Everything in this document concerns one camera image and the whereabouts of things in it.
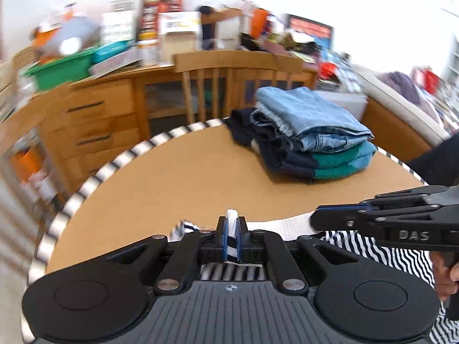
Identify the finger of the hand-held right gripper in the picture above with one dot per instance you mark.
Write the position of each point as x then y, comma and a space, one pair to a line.
340, 220

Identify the folded navy green sweater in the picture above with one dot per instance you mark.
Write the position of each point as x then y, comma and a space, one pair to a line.
333, 165

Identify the wicker basket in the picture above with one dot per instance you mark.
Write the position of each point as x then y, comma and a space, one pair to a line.
25, 61

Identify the white round container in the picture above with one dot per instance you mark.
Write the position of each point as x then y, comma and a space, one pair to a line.
70, 45

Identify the red black carton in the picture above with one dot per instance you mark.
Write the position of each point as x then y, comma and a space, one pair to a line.
159, 10

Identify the green plastic bin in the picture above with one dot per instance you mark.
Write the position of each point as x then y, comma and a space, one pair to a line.
57, 71

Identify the beige sofa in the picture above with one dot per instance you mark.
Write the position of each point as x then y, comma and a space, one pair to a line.
394, 114

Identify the wooden chair with sticker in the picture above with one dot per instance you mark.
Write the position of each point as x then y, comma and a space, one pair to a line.
36, 104

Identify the black white striped sweater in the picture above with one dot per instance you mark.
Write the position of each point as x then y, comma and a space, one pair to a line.
394, 261

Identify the white yellow carton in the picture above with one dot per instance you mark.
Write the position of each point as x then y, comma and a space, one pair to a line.
179, 36

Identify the purple cloth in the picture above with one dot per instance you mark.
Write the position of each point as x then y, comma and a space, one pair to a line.
401, 86

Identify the grey orange plush toy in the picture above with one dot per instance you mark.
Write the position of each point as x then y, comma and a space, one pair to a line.
75, 28

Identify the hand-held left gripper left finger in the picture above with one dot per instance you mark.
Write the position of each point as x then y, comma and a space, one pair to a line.
225, 233

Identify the white desk calendar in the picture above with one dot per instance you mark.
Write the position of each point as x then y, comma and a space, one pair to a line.
118, 27

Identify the wooden sideboard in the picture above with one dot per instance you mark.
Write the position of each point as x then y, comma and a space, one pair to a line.
100, 96

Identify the person's right hand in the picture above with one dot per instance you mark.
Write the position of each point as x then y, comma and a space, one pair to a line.
448, 279

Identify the grey flat box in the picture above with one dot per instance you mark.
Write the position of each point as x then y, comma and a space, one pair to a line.
118, 64

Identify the person's black clothing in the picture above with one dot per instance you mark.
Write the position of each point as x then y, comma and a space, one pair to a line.
437, 161

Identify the teal wipes pack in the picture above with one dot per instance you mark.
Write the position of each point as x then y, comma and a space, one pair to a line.
111, 50

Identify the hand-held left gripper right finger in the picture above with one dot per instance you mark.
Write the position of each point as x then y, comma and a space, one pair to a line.
239, 236

